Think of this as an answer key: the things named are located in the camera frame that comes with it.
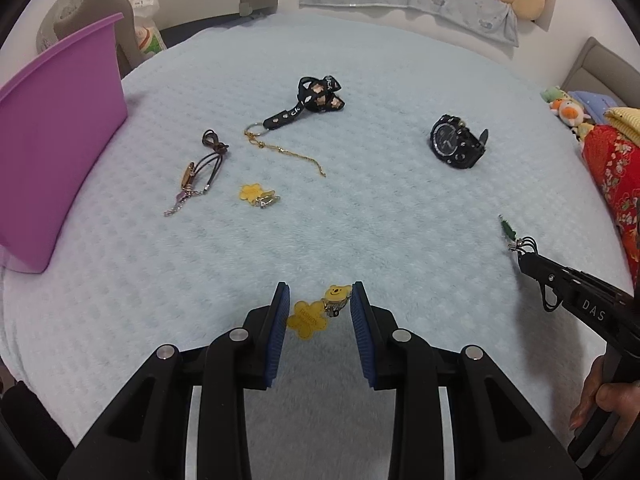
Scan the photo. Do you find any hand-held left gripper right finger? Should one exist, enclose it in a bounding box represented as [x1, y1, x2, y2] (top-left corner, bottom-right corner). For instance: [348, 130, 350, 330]
[351, 281, 583, 480]

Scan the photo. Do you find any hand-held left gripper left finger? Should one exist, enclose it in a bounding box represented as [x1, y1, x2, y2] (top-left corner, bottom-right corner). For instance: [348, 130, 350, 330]
[57, 281, 292, 480]

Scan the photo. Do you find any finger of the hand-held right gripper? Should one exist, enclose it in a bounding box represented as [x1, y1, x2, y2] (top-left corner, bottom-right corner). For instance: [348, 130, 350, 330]
[517, 252, 581, 313]

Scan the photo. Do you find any yellow bear keychain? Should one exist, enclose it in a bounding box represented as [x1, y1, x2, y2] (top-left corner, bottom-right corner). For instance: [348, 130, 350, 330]
[286, 284, 353, 341]

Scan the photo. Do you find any purple plastic bin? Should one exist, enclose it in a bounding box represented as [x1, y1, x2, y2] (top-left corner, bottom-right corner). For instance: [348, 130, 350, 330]
[0, 12, 128, 275]

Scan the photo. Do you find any person's right hand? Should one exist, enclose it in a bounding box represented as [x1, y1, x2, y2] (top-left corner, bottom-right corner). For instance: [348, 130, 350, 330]
[569, 354, 640, 443]

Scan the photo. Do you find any red printed cloth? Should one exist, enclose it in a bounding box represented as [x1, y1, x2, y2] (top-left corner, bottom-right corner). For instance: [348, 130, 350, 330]
[582, 125, 640, 291]

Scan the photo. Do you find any light blue fleece blanket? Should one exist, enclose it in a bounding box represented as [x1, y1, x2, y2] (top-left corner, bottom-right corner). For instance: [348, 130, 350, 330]
[0, 10, 636, 480]

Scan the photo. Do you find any yellow flower hair clip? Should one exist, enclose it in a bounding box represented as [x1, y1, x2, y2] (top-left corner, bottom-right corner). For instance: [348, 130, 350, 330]
[238, 182, 282, 209]

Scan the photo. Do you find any black wrist watch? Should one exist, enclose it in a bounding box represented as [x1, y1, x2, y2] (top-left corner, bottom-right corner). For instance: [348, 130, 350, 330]
[429, 113, 490, 170]

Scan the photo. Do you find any white and orange plush toy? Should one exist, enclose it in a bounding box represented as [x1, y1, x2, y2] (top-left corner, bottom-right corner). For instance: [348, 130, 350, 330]
[550, 99, 594, 128]

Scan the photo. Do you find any yellow folded cloth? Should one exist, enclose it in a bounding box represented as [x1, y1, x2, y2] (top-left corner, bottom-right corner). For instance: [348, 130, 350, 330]
[602, 106, 640, 136]

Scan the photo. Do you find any blue folded cloth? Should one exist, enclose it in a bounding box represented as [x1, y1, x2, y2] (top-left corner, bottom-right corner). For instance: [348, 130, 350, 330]
[567, 90, 623, 122]

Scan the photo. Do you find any grey upholstered headboard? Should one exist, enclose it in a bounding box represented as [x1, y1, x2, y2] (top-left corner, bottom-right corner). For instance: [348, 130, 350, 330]
[560, 36, 640, 111]

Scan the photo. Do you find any white plastic bag green print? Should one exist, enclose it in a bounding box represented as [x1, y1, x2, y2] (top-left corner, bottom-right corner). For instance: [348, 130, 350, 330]
[131, 0, 168, 56]

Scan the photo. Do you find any grey chair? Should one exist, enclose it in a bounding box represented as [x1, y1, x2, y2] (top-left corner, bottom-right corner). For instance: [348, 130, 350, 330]
[52, 0, 142, 79]

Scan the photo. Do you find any striped grey cloth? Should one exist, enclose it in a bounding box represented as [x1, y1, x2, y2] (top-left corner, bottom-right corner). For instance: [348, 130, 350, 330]
[36, 0, 91, 54]

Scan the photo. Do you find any brown cord bracelet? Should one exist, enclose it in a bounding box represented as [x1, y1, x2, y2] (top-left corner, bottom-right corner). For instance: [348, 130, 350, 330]
[162, 130, 232, 218]

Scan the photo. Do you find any thin gold chain bracelet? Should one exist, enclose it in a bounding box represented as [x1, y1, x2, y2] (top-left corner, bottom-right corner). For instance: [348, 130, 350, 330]
[243, 130, 327, 178]

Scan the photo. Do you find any black strap keychain with bow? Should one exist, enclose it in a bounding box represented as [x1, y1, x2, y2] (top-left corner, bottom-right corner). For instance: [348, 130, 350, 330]
[245, 75, 347, 135]

